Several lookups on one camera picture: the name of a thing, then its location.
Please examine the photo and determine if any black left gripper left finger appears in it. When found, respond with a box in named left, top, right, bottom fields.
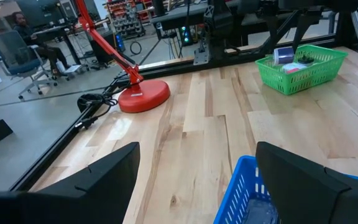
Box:
left=0, top=142, right=141, bottom=224

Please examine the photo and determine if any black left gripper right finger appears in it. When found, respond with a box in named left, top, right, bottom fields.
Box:
left=255, top=141, right=358, bottom=224

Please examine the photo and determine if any blue and white plug charger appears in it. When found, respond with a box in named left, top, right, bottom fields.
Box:
left=273, top=46, right=296, bottom=66

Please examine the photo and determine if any grey office chair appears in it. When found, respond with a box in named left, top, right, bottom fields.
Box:
left=0, top=29, right=59, bottom=101

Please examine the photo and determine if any blue plastic basket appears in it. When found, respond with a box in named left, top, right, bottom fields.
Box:
left=213, top=154, right=358, bottom=224

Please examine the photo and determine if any green plastic basket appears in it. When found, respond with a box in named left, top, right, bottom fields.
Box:
left=255, top=44, right=349, bottom=96

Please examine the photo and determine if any red desk lamp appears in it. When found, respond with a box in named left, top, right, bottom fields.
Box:
left=75, top=0, right=172, bottom=114

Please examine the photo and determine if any black computer tower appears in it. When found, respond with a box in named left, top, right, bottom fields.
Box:
left=89, top=30, right=126, bottom=65
left=177, top=24, right=195, bottom=46

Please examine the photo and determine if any person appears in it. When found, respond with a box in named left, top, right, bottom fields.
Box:
left=11, top=11, right=71, bottom=76

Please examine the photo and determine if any black computer monitor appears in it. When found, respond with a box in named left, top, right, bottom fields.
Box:
left=14, top=0, right=61, bottom=29

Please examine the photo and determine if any small parts bin rack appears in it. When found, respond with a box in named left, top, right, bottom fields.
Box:
left=105, top=0, right=155, bottom=39

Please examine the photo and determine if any black aluminium table frame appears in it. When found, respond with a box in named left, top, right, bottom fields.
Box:
left=9, top=0, right=358, bottom=192

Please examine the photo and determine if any black lamp power cable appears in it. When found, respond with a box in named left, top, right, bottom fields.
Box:
left=74, top=79, right=136, bottom=131

